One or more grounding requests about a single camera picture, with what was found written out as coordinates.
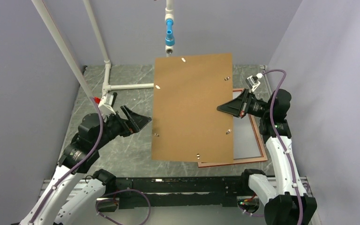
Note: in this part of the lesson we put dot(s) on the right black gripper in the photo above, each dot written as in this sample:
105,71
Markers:
239,106

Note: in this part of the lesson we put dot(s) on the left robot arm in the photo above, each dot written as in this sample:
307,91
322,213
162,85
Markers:
94,132

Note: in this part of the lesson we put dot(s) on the orange wooden picture frame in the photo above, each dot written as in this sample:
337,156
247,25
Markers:
264,158

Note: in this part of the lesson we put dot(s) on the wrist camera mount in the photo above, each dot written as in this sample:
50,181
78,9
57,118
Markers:
253,82
104,104

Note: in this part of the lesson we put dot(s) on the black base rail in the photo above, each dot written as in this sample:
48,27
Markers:
130,193

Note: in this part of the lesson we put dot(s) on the white PVC pipe stand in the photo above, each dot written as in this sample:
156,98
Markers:
60,42

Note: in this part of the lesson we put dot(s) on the blue pipe fitting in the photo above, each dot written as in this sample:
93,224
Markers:
169,39

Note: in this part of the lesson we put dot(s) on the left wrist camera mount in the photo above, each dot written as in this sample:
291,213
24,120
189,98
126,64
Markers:
104,104

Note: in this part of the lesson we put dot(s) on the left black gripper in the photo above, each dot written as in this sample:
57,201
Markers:
135,122

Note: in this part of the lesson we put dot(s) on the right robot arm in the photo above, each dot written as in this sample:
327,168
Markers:
282,161

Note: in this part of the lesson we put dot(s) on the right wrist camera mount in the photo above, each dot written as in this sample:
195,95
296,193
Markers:
253,82

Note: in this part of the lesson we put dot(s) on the brown backing board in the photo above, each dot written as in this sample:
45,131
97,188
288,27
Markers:
186,125

